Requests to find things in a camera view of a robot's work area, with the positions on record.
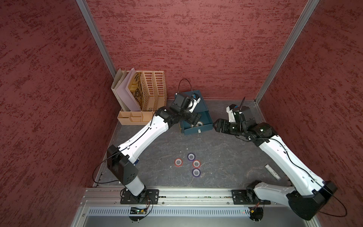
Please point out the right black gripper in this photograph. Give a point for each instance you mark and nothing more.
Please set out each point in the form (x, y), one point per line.
(225, 123)

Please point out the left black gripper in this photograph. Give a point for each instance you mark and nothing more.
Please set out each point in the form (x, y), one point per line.
(193, 118)

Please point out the purple tape roll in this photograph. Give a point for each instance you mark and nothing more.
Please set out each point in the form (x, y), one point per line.
(196, 172)
(191, 157)

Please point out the red tape roll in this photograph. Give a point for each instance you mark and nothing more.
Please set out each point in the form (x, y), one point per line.
(178, 162)
(196, 164)

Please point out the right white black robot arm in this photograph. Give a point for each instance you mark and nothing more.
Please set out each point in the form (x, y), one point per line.
(308, 193)

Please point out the beige plastic file organizer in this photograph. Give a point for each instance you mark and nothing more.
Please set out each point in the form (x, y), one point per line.
(154, 96)

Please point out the yellow illustrated book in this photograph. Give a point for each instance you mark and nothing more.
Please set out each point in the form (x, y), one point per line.
(135, 88)

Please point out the white marker pen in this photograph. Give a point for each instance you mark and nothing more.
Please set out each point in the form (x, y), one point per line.
(273, 172)

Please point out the lilac folder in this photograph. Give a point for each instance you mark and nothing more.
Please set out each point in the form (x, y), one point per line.
(125, 94)

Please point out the beige cardboard folder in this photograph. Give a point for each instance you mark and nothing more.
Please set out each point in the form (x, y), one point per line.
(118, 79)

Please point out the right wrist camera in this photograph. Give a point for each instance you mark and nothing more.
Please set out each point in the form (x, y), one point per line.
(230, 113)

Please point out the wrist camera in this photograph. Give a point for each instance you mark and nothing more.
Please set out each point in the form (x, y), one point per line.
(195, 99)
(230, 113)

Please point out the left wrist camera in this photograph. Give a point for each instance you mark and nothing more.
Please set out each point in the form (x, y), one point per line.
(195, 99)

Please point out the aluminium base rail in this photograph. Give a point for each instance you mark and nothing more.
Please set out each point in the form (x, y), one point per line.
(179, 196)

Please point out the white perforated cable duct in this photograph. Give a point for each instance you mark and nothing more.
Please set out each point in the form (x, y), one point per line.
(170, 212)

